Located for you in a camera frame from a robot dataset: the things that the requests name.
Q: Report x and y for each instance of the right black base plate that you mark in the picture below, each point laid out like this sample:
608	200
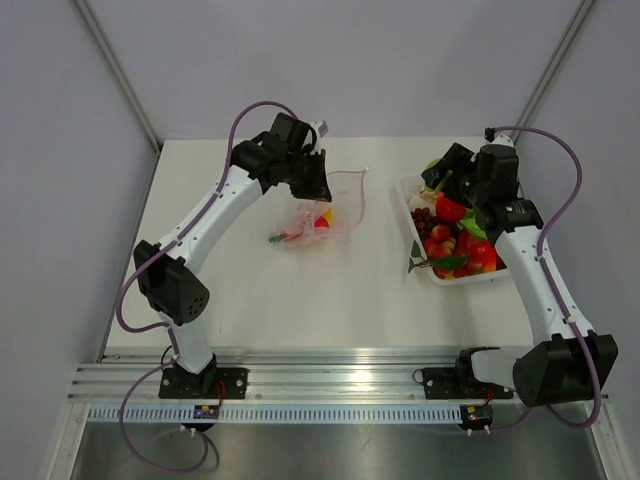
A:
446	383

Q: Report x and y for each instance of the white slotted cable duct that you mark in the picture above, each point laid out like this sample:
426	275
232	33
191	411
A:
387	414

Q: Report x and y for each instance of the small circuit board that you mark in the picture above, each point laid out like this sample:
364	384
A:
477	418
206	411

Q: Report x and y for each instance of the aluminium frame post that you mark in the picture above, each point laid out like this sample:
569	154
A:
105	49
568	39

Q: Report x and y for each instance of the right aluminium frame post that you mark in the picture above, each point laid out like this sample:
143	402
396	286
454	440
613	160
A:
568	39

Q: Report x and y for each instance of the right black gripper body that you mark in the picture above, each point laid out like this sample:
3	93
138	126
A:
463	183

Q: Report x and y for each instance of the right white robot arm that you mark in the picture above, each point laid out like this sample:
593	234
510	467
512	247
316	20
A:
568	361

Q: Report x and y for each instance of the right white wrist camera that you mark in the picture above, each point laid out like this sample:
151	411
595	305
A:
495	136

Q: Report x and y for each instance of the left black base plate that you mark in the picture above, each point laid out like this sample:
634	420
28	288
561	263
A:
228	383

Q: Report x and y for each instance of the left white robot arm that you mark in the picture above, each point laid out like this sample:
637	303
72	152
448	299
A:
168	270

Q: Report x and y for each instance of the right small circuit board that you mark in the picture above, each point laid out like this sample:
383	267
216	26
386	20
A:
477	418

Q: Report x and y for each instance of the dark grape bunch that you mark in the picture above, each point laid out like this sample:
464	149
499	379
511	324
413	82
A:
424	221

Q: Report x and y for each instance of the left aluminium frame post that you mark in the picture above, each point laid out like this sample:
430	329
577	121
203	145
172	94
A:
105	49

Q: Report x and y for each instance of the yellow mango upper left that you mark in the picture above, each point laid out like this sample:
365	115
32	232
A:
324	221

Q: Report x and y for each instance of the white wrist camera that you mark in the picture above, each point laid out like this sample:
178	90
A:
319	131
495	136

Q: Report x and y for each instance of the white plastic fruit basket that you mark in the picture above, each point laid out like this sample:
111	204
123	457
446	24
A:
406	187

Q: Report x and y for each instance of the clear pink zip top bag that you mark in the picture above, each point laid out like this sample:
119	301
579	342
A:
302	222

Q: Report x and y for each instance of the white garlic bulb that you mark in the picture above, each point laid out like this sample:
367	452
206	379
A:
421	201

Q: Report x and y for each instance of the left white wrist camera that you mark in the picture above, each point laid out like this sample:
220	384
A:
319	131

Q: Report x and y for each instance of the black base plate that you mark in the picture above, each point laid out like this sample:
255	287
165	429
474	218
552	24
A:
228	383
446	383

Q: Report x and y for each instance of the large green leaf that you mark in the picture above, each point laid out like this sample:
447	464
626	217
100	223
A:
468	222

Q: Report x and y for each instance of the aluminium mounting rail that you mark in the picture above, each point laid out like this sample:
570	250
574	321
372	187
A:
281	376

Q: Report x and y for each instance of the left small circuit board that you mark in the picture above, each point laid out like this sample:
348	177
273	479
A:
206	411

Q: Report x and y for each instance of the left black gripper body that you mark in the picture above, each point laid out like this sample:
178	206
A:
289	159

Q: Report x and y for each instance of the red strawberry with leaves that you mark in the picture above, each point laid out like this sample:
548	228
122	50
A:
283	237

